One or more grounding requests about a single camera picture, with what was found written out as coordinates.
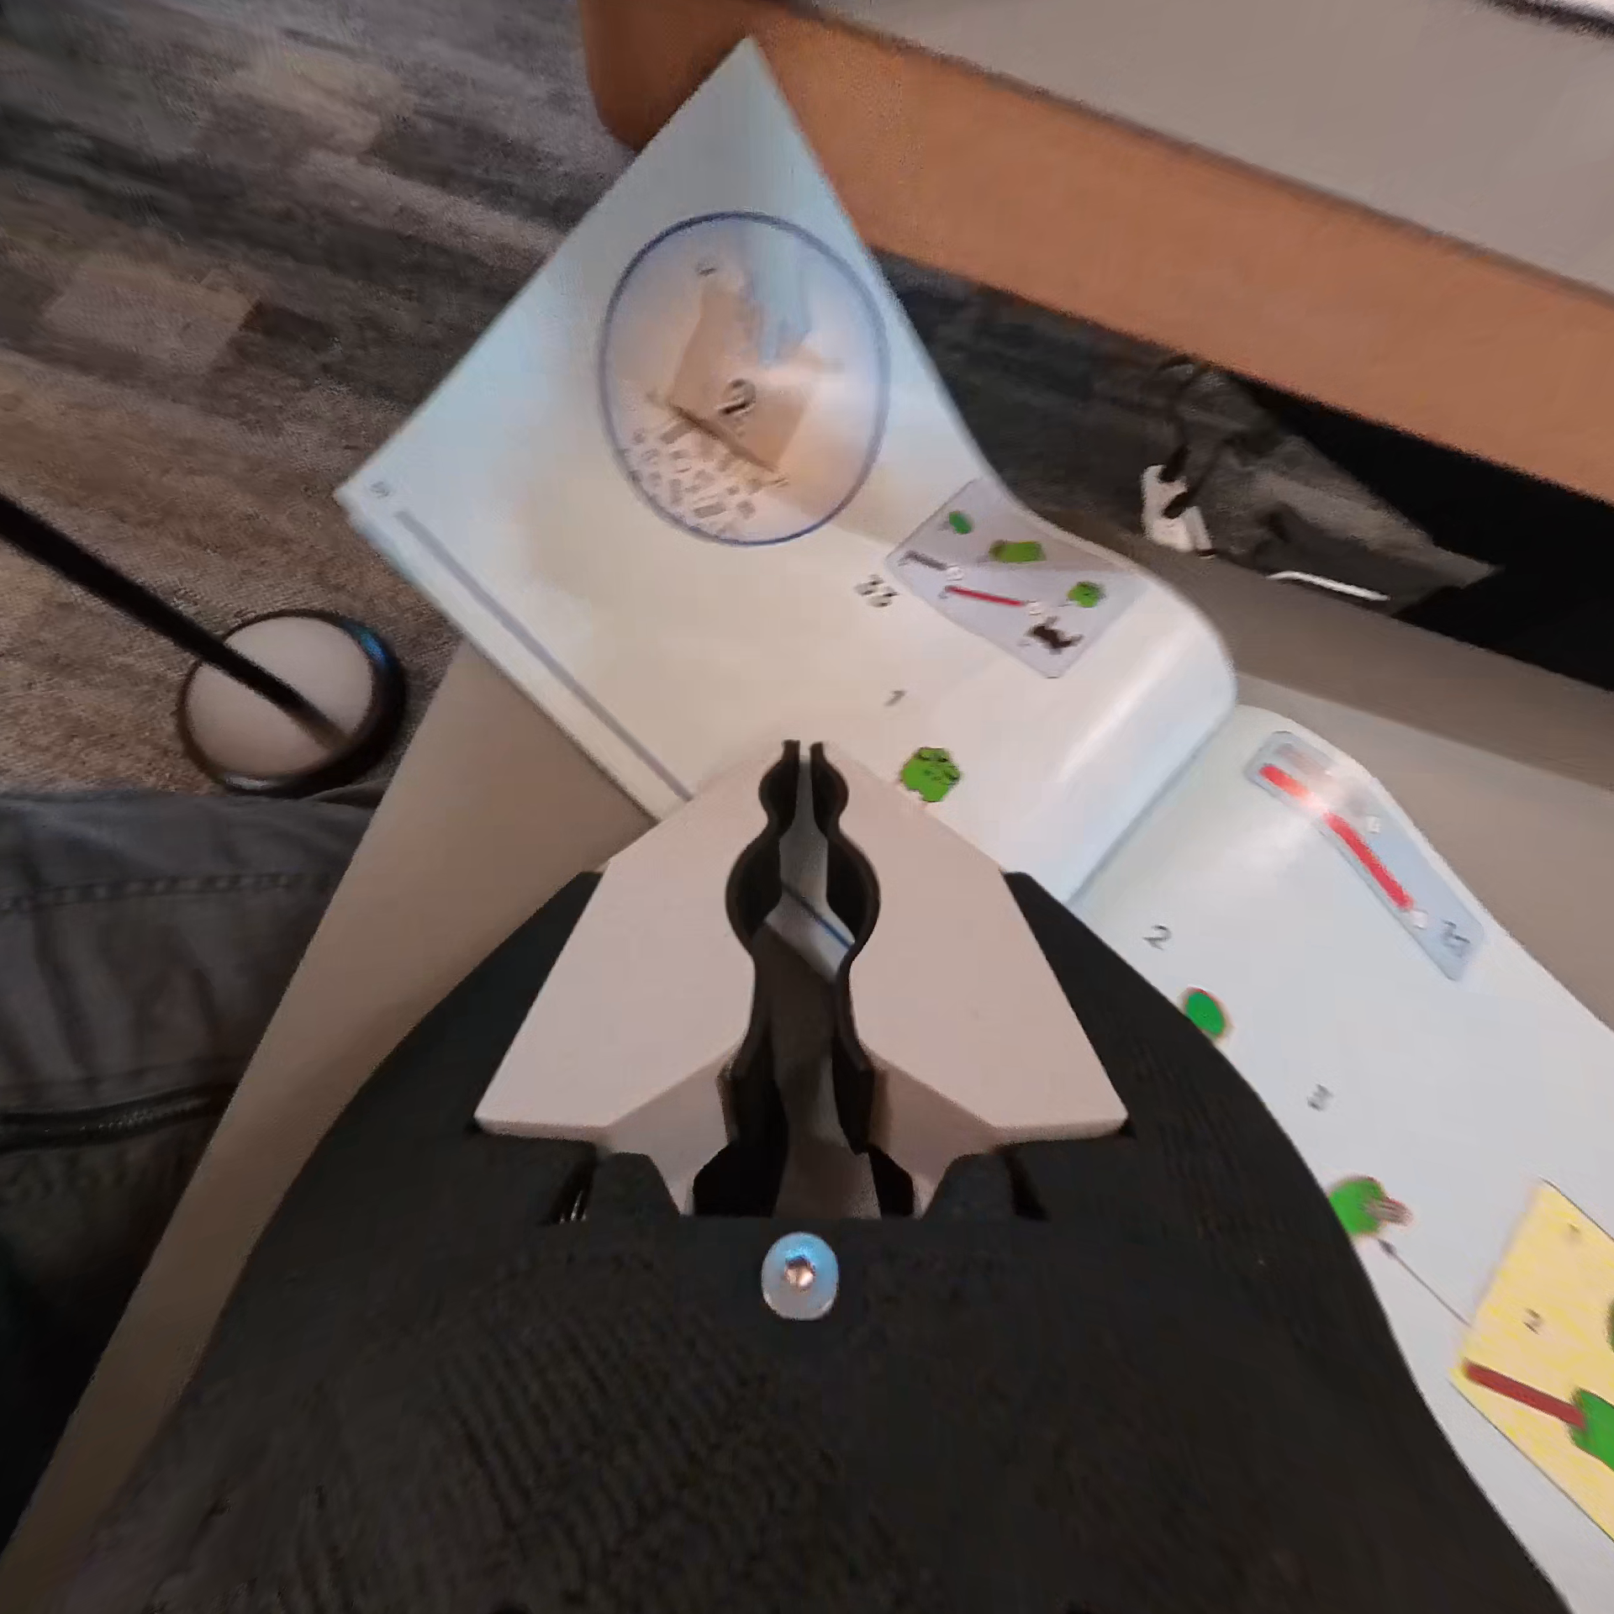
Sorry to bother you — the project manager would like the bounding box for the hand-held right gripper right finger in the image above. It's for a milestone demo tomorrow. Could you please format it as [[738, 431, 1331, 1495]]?
[[812, 744, 1131, 1219]]

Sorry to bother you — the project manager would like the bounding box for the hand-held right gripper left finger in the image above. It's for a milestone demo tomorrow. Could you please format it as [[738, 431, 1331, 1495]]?
[[472, 739, 812, 1219]]

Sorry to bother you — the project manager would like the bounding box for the lego instruction booklet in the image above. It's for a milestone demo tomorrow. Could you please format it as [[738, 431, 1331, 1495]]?
[[336, 37, 1614, 1598]]

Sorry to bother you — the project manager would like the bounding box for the person's grey trouser leg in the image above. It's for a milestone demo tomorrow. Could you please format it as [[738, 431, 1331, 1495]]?
[[0, 785, 386, 1552]]

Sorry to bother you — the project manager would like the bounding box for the white plug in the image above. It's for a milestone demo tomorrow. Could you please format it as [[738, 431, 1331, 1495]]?
[[1142, 463, 1216, 556]]

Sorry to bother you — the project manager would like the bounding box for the wood edged desk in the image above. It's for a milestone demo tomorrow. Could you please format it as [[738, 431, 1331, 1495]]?
[[578, 0, 1614, 504]]

